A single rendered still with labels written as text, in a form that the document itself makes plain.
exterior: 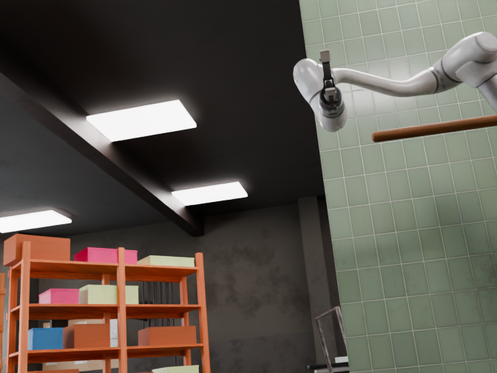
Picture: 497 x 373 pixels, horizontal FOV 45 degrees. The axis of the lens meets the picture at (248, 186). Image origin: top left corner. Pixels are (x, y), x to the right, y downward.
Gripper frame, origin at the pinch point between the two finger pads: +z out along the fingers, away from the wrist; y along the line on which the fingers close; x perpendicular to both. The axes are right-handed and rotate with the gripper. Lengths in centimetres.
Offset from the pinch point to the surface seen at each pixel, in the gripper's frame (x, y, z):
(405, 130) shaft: -17.8, 30.3, 16.9
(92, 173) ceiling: 310, -187, -516
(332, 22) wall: -8, -88, -112
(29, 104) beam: 251, -155, -260
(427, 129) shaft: -23.3, 30.8, 16.5
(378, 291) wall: -10, 55, -112
